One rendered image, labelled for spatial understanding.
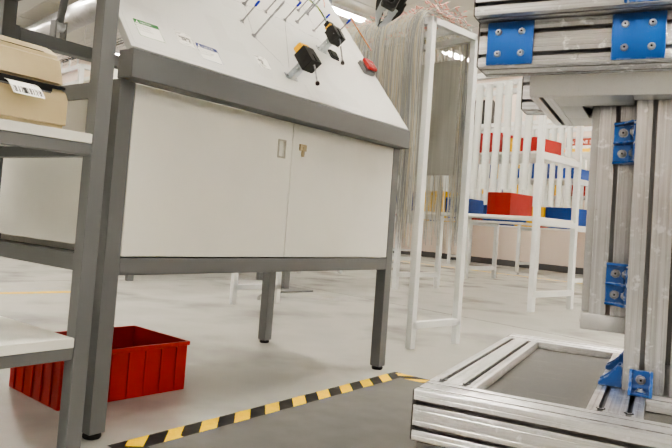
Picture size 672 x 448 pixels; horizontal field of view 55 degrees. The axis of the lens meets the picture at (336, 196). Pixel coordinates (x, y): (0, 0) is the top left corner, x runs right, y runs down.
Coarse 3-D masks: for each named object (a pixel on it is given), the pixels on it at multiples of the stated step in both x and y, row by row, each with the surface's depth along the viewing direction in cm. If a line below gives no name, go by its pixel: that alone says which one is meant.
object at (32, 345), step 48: (0, 0) 165; (96, 48) 137; (96, 96) 135; (0, 144) 154; (48, 144) 127; (96, 144) 135; (96, 192) 136; (96, 240) 136; (0, 336) 129; (48, 336) 133
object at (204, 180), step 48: (144, 96) 150; (144, 144) 150; (192, 144) 162; (240, 144) 175; (288, 144) 190; (144, 192) 151; (192, 192) 162; (240, 192) 175; (144, 240) 151; (192, 240) 163; (240, 240) 176
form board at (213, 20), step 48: (144, 0) 159; (192, 0) 178; (240, 0) 201; (288, 0) 231; (144, 48) 146; (192, 48) 161; (240, 48) 180; (288, 48) 204; (336, 48) 236; (336, 96) 208; (384, 96) 241
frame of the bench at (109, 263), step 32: (128, 96) 147; (128, 128) 147; (32, 256) 162; (64, 256) 153; (96, 288) 144; (384, 288) 233; (96, 320) 143; (384, 320) 234; (96, 352) 142; (384, 352) 235; (96, 384) 143; (96, 416) 143
